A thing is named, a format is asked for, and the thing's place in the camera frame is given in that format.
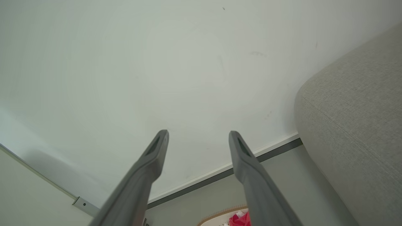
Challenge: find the white laundry basket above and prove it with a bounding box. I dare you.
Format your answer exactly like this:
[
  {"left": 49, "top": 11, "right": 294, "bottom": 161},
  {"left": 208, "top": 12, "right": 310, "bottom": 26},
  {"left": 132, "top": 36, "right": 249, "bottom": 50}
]
[{"left": 197, "top": 206, "right": 249, "bottom": 226}]

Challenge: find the grey fabric sofa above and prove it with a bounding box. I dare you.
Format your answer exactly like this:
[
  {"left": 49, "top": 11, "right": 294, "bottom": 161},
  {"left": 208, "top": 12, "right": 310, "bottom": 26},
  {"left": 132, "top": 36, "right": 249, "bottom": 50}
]
[{"left": 294, "top": 24, "right": 402, "bottom": 226}]

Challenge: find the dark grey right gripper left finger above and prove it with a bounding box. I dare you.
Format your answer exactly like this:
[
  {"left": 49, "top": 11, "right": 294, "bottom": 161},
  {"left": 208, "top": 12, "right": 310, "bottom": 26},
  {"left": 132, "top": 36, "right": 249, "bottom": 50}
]
[{"left": 89, "top": 129, "right": 170, "bottom": 226}]

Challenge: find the grey metal door track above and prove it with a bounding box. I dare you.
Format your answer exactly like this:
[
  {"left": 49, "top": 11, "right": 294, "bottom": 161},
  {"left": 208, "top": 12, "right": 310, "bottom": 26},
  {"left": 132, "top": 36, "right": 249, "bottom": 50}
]
[{"left": 0, "top": 143, "right": 101, "bottom": 218}]

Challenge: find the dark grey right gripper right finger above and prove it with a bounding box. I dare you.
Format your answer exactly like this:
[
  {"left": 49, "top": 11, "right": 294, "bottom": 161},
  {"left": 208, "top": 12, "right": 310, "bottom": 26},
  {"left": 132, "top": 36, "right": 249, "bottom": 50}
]
[{"left": 228, "top": 131, "right": 304, "bottom": 226}]

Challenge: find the red clothing item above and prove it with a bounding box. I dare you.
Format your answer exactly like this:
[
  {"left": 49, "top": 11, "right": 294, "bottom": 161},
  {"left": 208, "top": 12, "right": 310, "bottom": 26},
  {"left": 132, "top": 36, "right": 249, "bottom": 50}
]
[{"left": 229, "top": 212, "right": 252, "bottom": 226}]

